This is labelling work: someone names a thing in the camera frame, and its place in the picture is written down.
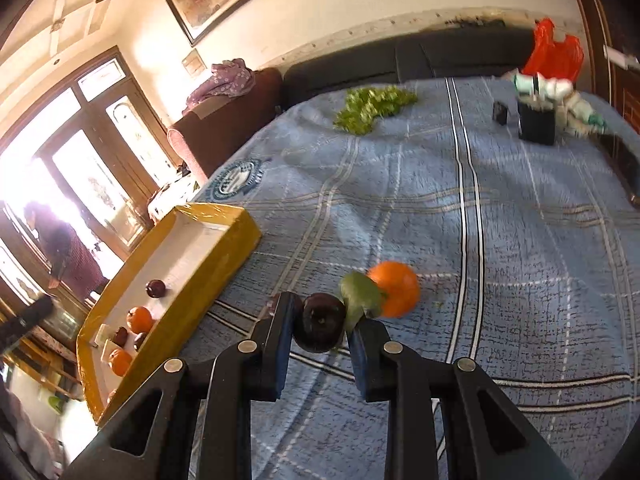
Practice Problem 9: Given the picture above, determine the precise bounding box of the person's left forearm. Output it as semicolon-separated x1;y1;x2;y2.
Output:
0;385;66;478

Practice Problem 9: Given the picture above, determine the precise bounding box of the wooden glass door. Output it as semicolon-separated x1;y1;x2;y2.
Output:
0;45;183;311

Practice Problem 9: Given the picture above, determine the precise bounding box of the large orange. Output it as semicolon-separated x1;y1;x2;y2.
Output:
127;307;153;334

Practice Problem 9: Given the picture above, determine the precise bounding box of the white green plastic bag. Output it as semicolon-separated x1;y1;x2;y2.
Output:
502;72;608;136

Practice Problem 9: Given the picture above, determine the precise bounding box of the orange with sticker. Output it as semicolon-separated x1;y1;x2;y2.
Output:
110;350;134;377

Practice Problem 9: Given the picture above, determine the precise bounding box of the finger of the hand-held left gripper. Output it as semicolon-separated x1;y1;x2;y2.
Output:
0;294;55;353

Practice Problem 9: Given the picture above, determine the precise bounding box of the brown sofa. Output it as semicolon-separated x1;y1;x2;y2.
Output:
167;67;283;186

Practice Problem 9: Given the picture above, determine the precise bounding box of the orange with green leaves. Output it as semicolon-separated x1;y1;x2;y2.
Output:
340;261;420;333

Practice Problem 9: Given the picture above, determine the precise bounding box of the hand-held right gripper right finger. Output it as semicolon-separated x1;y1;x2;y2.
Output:
346;317;576;480

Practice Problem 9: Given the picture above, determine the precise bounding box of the yellow cardboard box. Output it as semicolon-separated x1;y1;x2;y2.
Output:
76;202;262;426

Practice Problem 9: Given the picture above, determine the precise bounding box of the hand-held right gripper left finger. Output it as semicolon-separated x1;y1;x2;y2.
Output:
62;291;303;480

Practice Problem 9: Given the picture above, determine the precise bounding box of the purple floral cloth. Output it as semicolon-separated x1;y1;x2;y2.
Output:
182;58;256;113

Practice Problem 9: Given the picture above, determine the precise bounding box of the black headboard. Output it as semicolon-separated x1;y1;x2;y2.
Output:
282;27;541;108

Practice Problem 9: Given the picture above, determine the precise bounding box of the green lettuce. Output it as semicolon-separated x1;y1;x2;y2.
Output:
332;85;418;136

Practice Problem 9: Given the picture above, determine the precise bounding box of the wall switch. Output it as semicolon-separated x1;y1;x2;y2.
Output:
181;50;206;78

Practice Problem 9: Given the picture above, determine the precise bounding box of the blue plaid blanket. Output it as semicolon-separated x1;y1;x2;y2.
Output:
192;77;640;480

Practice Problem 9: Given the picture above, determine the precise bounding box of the red plastic bag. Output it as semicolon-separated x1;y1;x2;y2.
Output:
520;17;586;83

